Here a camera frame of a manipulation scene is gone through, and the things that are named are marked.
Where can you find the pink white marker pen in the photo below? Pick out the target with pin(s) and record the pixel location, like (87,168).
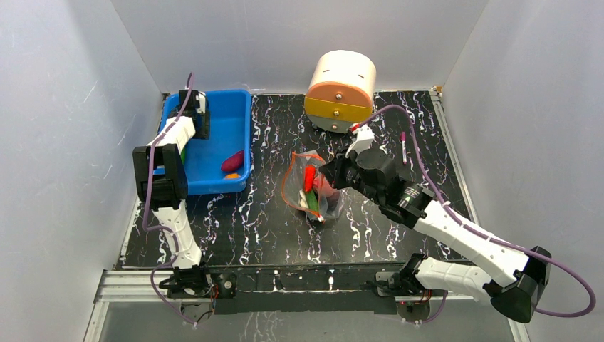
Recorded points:
(403,147)

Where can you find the blue plastic bin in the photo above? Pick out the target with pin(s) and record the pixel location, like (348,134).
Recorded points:
(230,133)

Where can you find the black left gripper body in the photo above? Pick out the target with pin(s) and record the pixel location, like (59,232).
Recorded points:
(202,133)

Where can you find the orange bumpy food piece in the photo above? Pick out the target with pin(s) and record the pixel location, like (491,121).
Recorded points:
(232,176)

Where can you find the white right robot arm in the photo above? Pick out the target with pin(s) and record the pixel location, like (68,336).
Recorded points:
(511,281)

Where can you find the red chili pepper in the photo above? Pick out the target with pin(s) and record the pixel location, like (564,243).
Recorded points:
(309,177)

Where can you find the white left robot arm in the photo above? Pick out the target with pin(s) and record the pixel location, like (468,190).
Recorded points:
(162,186)

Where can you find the long green chili pepper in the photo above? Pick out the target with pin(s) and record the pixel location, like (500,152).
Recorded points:
(183,155)

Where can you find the white garlic piece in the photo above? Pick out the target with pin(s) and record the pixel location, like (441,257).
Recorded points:
(302,201)

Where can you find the round drawer cabinet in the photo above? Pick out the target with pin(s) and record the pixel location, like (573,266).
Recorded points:
(341,91)

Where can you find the aluminium frame rail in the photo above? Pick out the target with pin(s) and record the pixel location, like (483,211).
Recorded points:
(518,330)

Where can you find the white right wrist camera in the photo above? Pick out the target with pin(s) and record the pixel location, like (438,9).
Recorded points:
(362,136)

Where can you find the peach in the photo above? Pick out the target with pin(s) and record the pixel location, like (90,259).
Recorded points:
(323,187)

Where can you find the clear zip top bag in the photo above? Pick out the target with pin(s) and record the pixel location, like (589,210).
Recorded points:
(292,183)

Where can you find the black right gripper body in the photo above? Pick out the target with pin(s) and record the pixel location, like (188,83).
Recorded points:
(335,169)

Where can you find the black base bar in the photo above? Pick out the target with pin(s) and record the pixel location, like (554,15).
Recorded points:
(312,287)

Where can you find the short green pepper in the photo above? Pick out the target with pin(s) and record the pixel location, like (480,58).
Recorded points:
(312,202)

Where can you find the purple sweet potato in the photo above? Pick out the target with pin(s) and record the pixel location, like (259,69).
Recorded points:
(234,162)

